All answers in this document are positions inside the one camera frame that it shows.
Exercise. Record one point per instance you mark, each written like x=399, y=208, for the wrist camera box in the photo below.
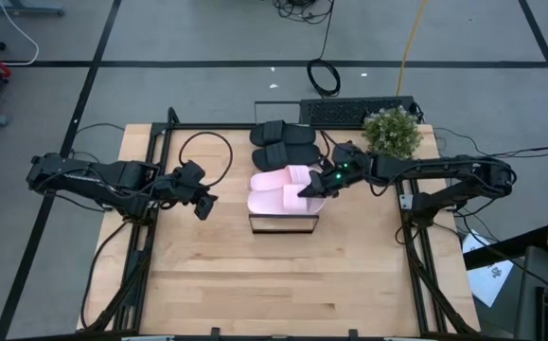
x=191, y=171
x=347, y=152

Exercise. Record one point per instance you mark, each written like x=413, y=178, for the grey furniture base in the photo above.
x=22, y=8

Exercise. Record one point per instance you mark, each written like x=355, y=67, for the black-framed wooden shoe shelf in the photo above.
x=283, y=223

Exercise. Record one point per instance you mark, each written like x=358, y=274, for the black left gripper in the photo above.
x=179, y=192

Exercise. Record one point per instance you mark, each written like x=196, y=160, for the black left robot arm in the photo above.
x=93, y=182

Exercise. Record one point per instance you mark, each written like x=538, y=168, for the black slide sandal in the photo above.
x=297, y=133
x=297, y=155

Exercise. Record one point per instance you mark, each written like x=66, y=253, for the pink slide sandal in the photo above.
x=269, y=201
x=269, y=180

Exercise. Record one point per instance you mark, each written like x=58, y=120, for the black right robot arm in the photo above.
x=425, y=166

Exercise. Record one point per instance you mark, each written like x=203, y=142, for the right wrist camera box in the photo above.
x=347, y=152

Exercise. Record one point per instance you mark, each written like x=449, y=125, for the green potted plant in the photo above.
x=392, y=135

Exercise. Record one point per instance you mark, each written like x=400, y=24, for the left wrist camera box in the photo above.
x=191, y=171

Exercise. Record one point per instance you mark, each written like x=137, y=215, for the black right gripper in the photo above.
x=347, y=176

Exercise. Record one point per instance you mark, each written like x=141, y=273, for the white paper sheet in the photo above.
x=489, y=279

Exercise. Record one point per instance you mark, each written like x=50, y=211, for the black aluminium rig frame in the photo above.
x=226, y=126

